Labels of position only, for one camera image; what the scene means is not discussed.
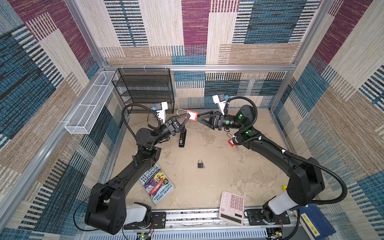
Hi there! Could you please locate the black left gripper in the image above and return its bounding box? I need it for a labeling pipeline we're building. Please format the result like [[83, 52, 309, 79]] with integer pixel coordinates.
[[151, 116, 188, 150]]

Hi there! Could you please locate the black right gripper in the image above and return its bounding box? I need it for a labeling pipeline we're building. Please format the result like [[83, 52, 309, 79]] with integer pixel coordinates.
[[196, 109, 243, 131]]

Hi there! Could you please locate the red padlock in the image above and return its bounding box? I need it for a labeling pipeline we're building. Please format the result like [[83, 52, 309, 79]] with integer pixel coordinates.
[[177, 109, 198, 122], [227, 133, 236, 147]]

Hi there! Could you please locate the small black padlock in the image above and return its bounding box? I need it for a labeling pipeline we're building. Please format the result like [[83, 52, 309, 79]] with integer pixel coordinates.
[[198, 160, 205, 169]]

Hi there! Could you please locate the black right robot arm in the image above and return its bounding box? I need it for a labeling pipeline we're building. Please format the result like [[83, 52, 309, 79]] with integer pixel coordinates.
[[198, 105, 325, 219]]

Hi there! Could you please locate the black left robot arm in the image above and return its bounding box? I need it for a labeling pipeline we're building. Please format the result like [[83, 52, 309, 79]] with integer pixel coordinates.
[[84, 114, 190, 235]]

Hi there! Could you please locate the black stapler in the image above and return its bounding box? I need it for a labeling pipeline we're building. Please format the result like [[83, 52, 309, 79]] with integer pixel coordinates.
[[179, 127, 187, 148]]

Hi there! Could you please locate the purple treehouse book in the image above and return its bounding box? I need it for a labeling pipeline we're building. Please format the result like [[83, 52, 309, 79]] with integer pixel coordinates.
[[139, 164, 175, 205]]

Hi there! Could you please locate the pink calculator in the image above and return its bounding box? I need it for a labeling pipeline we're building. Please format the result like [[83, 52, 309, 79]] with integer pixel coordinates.
[[219, 191, 245, 226]]

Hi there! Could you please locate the blue box with yellow label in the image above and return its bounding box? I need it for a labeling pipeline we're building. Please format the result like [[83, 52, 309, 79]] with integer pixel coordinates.
[[299, 204, 336, 240]]

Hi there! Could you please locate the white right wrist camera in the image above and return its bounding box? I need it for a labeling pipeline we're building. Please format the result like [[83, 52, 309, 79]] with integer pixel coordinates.
[[212, 94, 229, 115]]

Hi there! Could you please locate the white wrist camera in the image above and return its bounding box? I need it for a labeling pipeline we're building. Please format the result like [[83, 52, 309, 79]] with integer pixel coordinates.
[[212, 94, 229, 115], [152, 102, 168, 123]]

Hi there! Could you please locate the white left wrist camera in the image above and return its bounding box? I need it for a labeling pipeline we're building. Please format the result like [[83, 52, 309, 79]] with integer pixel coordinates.
[[152, 102, 168, 123]]

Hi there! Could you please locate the black right arm corrugated hose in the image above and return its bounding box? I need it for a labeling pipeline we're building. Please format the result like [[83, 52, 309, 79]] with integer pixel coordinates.
[[224, 95, 348, 205]]

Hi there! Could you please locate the black wire shelf rack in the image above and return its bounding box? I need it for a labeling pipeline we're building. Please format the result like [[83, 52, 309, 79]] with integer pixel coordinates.
[[112, 68, 175, 114]]

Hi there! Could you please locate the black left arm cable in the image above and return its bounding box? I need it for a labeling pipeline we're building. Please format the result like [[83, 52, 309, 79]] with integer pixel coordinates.
[[73, 103, 163, 232]]

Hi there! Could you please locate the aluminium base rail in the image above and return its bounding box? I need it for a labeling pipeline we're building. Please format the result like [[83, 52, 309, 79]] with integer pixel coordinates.
[[122, 208, 299, 240]]

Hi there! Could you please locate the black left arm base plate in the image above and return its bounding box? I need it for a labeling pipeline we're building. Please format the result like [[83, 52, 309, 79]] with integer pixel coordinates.
[[144, 212, 167, 230]]

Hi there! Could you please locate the white wire mesh basket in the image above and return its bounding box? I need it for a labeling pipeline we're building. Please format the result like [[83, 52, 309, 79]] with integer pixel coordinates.
[[65, 71, 115, 135]]

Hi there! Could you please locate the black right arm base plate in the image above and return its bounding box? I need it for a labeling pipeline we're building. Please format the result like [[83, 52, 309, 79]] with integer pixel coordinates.
[[244, 209, 291, 226]]

